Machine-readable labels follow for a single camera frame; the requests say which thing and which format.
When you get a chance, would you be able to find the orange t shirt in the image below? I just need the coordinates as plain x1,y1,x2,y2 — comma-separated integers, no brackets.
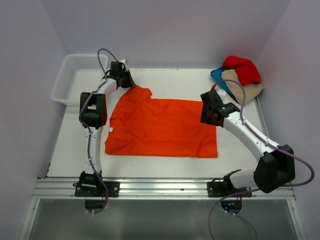
104,86,218,158

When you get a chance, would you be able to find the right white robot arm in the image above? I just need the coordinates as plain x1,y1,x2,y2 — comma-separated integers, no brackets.
200,90,296,197

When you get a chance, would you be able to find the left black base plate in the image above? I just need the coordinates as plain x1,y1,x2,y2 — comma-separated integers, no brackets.
72,181,120,198

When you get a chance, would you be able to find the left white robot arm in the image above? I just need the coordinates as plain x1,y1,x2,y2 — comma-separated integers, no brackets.
78,58,136,186

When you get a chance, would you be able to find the blue t shirt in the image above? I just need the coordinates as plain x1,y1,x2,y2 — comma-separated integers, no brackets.
210,68,232,95

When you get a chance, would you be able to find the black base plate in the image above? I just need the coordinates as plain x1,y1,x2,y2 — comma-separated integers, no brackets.
72,181,120,198
206,178,251,198

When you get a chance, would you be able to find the white plastic basket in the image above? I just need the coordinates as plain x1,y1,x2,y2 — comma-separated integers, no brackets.
51,54,108,107

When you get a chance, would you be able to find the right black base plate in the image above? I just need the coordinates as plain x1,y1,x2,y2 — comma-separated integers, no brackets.
206,178,251,198

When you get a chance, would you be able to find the aluminium rail frame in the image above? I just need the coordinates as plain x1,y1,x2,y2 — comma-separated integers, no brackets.
18,97,307,240

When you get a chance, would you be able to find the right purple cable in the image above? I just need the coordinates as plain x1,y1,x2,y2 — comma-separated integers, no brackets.
207,79,316,240

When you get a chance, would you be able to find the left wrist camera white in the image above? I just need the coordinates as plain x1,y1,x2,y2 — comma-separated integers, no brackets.
120,58,129,72

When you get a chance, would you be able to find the red t shirt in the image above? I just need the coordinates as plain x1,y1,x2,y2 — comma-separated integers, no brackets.
221,55,261,86

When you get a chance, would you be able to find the dark maroon t shirt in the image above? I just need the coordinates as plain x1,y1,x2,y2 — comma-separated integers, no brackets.
228,93,239,103

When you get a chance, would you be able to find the beige t shirt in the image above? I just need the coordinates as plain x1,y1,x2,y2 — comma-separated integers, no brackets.
221,69,263,105

